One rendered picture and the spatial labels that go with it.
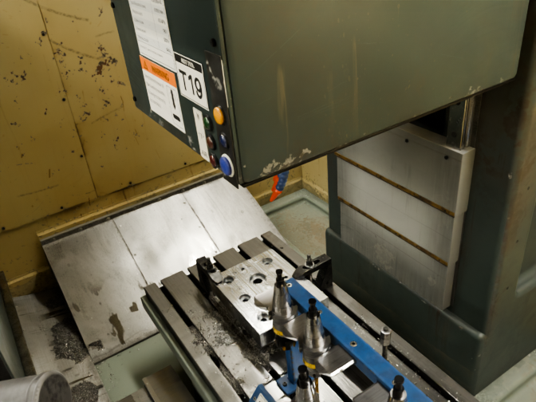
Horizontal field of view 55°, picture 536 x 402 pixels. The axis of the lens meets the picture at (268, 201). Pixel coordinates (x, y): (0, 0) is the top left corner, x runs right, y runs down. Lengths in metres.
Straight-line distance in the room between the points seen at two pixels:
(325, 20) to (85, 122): 1.44
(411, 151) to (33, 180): 1.38
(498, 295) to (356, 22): 0.92
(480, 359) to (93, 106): 1.57
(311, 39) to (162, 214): 1.59
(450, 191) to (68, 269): 1.45
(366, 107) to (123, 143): 1.43
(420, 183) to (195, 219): 1.13
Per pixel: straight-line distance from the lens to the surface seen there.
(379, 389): 0.98
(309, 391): 0.88
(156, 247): 2.15
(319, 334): 1.01
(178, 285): 1.72
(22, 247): 2.22
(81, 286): 2.10
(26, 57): 1.97
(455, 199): 1.34
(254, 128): 0.73
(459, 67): 1.01
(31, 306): 2.26
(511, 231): 1.38
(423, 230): 1.48
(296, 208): 2.59
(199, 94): 0.78
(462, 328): 1.60
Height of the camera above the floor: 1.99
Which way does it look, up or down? 32 degrees down
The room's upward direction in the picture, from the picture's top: 6 degrees counter-clockwise
